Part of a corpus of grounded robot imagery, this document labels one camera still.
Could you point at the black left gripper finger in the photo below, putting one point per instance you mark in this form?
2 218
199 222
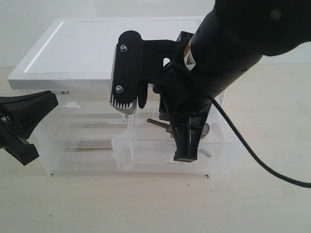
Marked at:
25 153
24 113

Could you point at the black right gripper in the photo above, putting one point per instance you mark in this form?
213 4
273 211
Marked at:
180 100

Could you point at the key bunch with blue tag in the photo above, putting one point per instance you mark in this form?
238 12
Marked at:
168 127

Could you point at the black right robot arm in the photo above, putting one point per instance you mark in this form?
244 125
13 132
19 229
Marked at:
231 39

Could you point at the clear bottom wide drawer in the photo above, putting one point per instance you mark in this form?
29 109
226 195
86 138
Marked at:
108 162

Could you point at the white plastic drawer cabinet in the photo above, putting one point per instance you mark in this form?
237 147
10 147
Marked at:
76 54

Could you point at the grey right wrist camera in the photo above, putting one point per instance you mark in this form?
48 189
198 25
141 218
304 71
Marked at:
126 72

